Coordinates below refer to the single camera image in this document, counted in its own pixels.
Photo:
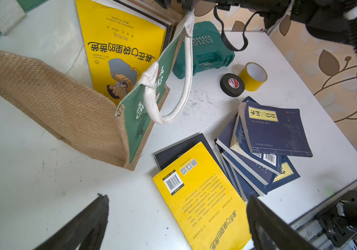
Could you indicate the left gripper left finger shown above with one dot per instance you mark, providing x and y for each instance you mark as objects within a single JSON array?
[{"x": 85, "y": 231}]

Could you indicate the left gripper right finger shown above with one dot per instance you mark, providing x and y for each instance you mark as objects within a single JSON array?
[{"x": 269, "y": 232}]

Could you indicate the black cover book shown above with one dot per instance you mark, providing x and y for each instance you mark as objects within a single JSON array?
[{"x": 166, "y": 156}]

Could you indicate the navy blue book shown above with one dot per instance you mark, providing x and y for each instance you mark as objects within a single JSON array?
[
  {"x": 232, "y": 140},
  {"x": 260, "y": 181},
  {"x": 272, "y": 130}
]

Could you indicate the yellow cartoon book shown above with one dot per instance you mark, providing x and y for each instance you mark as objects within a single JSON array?
[{"x": 120, "y": 44}]

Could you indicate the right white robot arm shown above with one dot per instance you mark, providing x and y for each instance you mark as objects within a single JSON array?
[{"x": 334, "y": 21}]

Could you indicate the black tape roll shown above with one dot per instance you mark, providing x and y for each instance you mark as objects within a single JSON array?
[{"x": 232, "y": 85}]

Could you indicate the yellow tape roll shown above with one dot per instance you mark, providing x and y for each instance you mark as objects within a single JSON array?
[{"x": 254, "y": 76}]

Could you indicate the green plastic tool case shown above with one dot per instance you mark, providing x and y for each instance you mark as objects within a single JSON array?
[{"x": 209, "y": 51}]

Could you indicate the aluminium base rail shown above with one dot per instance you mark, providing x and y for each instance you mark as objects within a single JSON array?
[{"x": 332, "y": 224}]

